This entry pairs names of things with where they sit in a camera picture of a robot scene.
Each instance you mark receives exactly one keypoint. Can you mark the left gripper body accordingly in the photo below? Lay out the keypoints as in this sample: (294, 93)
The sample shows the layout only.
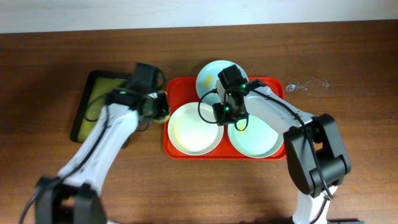
(160, 109)

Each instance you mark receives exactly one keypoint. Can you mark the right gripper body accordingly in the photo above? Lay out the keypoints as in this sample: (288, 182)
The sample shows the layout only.
(227, 115)

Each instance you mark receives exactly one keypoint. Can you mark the cream white plate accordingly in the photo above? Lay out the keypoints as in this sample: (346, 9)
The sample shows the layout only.
(192, 131)

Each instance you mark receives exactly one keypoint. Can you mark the green and yellow sponge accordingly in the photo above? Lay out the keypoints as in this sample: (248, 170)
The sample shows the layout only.
(162, 118)

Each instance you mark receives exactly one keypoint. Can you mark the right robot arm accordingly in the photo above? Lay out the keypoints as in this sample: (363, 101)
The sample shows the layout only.
(316, 155)

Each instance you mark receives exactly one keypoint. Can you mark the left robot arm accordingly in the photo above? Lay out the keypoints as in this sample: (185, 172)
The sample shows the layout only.
(73, 196)

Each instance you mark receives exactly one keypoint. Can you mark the red plastic serving tray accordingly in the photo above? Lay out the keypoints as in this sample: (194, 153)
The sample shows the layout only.
(182, 90)

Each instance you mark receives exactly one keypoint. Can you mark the black tray with green liquid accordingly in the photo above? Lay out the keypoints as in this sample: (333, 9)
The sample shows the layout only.
(99, 83)

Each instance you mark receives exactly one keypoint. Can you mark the pale green plate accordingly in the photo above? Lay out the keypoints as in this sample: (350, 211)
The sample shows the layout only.
(257, 141)

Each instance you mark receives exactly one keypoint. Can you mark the light blue top plate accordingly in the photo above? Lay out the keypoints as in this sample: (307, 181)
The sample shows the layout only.
(208, 75)

